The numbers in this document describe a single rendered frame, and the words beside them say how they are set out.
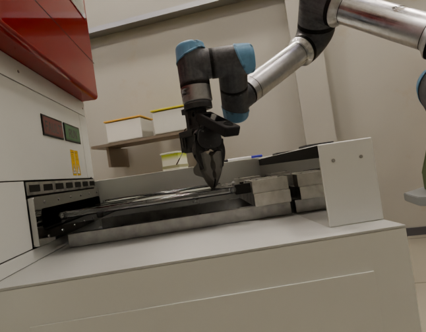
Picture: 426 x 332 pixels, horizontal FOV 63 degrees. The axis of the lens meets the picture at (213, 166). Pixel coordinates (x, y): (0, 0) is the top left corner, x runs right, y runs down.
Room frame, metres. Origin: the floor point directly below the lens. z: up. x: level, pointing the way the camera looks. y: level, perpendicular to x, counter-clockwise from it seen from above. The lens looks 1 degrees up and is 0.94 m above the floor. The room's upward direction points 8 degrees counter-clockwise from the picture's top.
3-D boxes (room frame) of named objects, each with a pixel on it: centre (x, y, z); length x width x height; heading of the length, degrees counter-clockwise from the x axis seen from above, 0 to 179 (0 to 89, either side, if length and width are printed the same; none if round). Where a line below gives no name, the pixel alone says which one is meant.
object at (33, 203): (0.88, 0.36, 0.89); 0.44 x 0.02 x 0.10; 3
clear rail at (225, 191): (0.72, 0.14, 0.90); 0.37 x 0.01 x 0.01; 93
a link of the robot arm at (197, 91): (0.87, 0.02, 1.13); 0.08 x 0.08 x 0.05
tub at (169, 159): (1.28, 0.14, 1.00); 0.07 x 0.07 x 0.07; 67
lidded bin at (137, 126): (3.84, 0.85, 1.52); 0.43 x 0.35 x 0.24; 78
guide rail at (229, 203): (1.06, 0.10, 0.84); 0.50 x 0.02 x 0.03; 93
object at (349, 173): (0.86, -0.21, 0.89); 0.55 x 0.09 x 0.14; 3
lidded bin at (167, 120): (3.72, 0.30, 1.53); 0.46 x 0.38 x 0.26; 78
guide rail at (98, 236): (0.79, 0.09, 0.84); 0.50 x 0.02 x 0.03; 93
